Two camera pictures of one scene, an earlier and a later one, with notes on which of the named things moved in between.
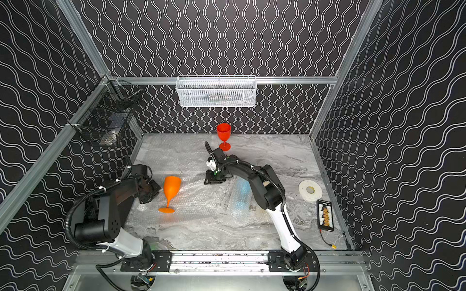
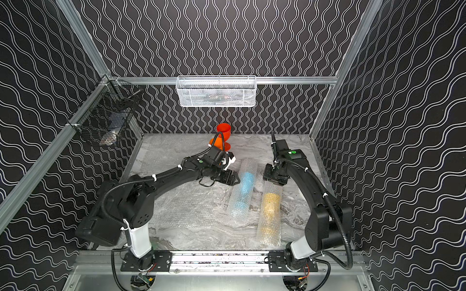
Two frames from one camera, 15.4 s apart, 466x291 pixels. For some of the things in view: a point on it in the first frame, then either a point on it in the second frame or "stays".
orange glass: (172, 185) -> (218, 142)
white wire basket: (216, 91) stays
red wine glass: (224, 130) stays
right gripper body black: (215, 176) -> (272, 174)
